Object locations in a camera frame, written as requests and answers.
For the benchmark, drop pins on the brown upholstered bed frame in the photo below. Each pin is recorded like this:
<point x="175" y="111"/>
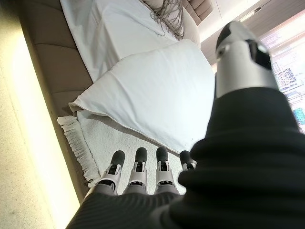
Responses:
<point x="54" y="59"/>

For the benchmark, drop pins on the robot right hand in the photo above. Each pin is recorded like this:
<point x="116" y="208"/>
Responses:
<point x="238" y="167"/>

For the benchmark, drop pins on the cream fringed throw blanket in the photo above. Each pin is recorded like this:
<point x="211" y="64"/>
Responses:
<point x="112" y="140"/>

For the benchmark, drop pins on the macrame fringed cushion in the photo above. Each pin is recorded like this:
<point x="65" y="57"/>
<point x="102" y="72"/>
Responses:
<point x="169" y="14"/>

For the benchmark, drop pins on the brown tufted headboard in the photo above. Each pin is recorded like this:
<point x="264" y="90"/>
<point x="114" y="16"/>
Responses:
<point x="200" y="8"/>

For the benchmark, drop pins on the white fitted bed sheet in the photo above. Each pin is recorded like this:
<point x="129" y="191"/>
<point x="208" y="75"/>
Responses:
<point x="114" y="28"/>

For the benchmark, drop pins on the large beige pillow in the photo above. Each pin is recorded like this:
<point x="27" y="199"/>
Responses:
<point x="191" y="28"/>

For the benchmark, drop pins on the white duvet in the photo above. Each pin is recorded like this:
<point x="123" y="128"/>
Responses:
<point x="152" y="90"/>

